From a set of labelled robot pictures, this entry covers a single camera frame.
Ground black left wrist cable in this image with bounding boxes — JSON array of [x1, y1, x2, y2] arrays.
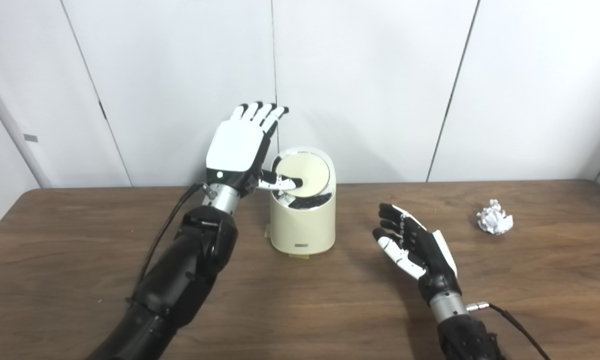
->
[[130, 183, 206, 303]]

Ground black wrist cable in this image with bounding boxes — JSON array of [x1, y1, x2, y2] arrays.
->
[[467, 302, 550, 360], [130, 183, 206, 303]]

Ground round cream bin lid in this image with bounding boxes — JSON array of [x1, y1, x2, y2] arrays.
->
[[278, 155, 330, 197]]

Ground cream-colored bin body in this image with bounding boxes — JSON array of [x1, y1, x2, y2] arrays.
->
[[270, 146, 337, 257]]

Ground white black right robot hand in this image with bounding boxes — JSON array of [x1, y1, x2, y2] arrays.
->
[[372, 203, 463, 306]]

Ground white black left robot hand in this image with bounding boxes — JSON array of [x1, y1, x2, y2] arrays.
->
[[206, 102, 305, 198]]

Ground white paper ball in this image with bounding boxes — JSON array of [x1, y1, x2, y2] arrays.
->
[[476, 199, 514, 236]]

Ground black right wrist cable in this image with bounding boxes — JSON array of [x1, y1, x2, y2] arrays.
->
[[467, 302, 550, 360]]

